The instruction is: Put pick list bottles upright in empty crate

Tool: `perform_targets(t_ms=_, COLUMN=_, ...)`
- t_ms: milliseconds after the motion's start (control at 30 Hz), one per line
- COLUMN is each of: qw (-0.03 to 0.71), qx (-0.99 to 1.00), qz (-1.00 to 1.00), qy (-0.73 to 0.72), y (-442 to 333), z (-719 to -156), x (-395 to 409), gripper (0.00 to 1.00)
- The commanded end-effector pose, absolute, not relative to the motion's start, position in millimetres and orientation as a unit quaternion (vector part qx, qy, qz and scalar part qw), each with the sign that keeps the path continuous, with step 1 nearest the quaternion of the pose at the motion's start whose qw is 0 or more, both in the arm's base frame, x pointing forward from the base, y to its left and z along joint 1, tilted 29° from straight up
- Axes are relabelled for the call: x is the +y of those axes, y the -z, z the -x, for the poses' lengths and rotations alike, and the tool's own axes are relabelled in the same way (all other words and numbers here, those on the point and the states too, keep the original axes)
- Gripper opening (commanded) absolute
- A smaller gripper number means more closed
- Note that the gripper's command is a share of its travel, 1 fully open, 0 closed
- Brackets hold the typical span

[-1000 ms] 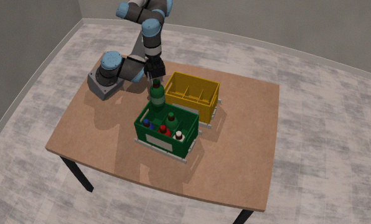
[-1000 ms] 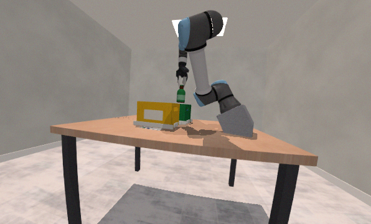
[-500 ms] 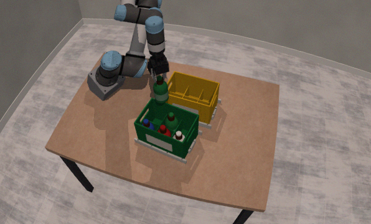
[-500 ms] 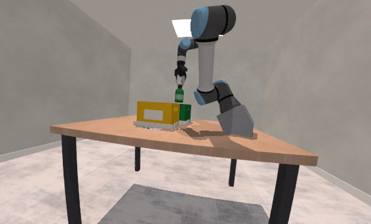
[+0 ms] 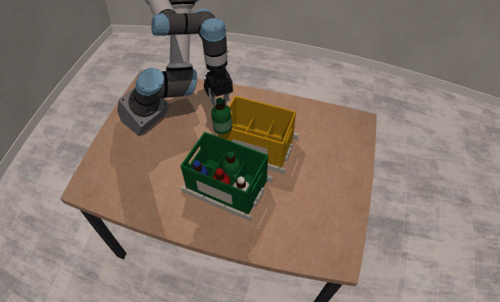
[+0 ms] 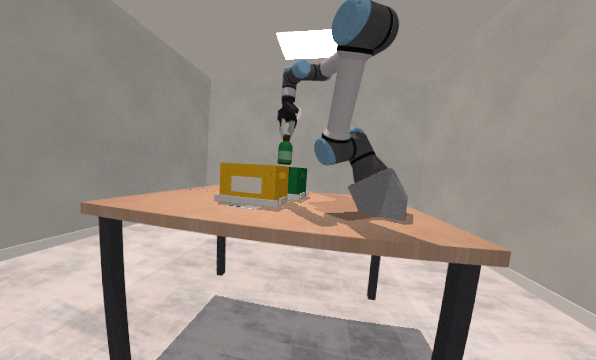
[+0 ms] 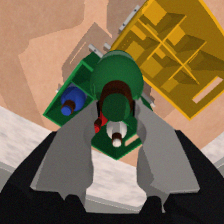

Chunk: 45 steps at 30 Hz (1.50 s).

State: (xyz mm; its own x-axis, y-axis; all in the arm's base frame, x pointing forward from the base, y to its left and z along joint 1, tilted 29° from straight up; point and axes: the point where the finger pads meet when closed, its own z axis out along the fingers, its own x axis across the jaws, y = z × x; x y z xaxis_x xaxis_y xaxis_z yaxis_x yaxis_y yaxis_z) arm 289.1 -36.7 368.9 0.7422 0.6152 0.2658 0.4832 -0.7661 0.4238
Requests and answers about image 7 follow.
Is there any green plastic crate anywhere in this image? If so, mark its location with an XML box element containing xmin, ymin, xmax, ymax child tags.
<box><xmin>43</xmin><ymin>51</ymin><xmax>153</xmax><ymax>161</ymax></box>

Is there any yellow divided crate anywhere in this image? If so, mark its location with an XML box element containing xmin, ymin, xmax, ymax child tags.
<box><xmin>110</xmin><ymin>0</ymin><xmax>224</xmax><ymax>121</ymax></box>

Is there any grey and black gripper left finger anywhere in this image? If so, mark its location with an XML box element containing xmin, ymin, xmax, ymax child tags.
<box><xmin>0</xmin><ymin>100</ymin><xmax>100</xmax><ymax>224</ymax></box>

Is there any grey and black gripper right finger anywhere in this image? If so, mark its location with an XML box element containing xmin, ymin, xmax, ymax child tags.
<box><xmin>133</xmin><ymin>99</ymin><xmax>224</xmax><ymax>224</ymax></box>

